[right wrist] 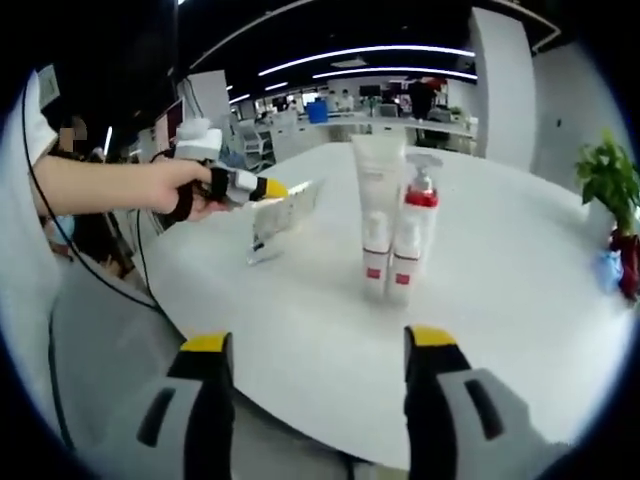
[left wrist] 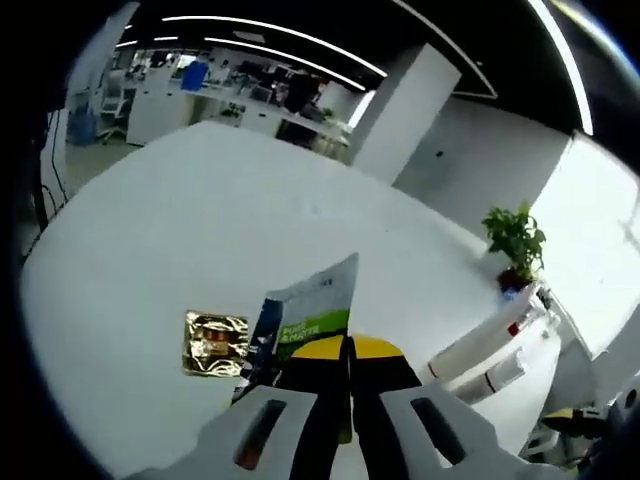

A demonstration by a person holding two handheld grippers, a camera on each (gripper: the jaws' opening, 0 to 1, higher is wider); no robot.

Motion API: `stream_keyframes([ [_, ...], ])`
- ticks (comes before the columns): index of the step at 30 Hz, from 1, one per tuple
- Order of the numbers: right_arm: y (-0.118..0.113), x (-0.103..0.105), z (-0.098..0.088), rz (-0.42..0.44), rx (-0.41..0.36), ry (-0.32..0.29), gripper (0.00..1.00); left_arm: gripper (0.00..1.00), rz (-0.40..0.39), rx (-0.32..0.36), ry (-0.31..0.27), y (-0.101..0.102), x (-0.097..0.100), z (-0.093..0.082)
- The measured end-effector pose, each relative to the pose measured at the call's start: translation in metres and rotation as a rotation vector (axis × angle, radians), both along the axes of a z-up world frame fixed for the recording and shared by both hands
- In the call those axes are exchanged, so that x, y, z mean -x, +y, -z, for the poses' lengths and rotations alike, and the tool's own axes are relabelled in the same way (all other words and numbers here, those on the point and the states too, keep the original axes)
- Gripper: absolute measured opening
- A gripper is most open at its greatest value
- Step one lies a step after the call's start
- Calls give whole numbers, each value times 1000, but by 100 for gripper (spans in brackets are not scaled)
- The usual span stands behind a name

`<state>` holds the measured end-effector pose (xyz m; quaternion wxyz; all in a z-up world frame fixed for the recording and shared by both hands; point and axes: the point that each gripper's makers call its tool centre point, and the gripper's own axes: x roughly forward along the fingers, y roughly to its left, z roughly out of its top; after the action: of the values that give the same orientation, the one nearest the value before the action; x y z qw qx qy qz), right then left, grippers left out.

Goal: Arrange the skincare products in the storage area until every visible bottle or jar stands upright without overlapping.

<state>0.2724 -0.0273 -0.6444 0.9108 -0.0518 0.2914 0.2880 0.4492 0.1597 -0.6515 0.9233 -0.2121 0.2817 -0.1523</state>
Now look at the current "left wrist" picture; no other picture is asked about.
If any white skincare tube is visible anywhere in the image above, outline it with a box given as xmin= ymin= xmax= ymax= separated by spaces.
xmin=428 ymin=287 xmax=539 ymax=379

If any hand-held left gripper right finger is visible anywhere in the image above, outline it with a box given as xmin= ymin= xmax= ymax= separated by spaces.
xmin=348 ymin=334 xmax=531 ymax=480

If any dark blue skincare sachet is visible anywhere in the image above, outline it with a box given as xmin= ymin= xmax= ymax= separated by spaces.
xmin=232 ymin=298 xmax=284 ymax=401

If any white red-collar pump bottle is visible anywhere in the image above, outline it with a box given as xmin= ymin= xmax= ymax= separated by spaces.
xmin=439 ymin=299 xmax=561 ymax=396

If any long ceiling light strip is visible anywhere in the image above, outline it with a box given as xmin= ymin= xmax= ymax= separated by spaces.
xmin=162 ymin=14 xmax=389 ymax=79
xmin=204 ymin=37 xmax=369 ymax=91

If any small white red-label bottle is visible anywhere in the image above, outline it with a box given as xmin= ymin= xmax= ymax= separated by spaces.
xmin=452 ymin=349 xmax=529 ymax=404

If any white office desk row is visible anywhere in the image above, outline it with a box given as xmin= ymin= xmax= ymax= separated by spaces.
xmin=127 ymin=84 xmax=351 ymax=151

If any blue bin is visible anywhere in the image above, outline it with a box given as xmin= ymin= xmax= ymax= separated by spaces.
xmin=180 ymin=60 xmax=209 ymax=92

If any wide ceiling light strip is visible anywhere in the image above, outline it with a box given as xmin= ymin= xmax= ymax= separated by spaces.
xmin=529 ymin=0 xmax=596 ymax=136

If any green plant in white pot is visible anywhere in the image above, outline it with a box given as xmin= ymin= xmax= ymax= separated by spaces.
xmin=482 ymin=202 xmax=549 ymax=286

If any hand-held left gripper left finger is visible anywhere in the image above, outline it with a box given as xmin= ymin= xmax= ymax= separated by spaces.
xmin=197 ymin=333 xmax=351 ymax=480

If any gold foil skincare sachet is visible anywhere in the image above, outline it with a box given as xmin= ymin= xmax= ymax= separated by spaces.
xmin=182 ymin=309 xmax=250 ymax=377

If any white and green snack bag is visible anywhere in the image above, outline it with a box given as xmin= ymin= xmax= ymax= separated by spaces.
xmin=252 ymin=252 xmax=361 ymax=386

